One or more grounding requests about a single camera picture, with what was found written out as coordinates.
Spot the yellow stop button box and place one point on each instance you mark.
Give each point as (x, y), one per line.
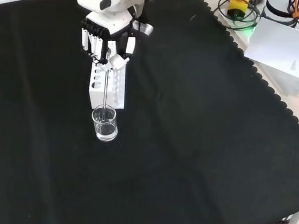
(237, 5)

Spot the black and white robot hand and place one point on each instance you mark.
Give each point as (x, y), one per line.
(108, 23)

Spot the clear glass beaker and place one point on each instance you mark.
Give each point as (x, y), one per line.
(104, 132)

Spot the black bench cloth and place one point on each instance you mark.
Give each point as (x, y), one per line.
(191, 122)

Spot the white test tube rack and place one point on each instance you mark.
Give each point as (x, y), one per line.
(99, 95)

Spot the clear glass rod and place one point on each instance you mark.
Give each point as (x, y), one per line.
(105, 90)

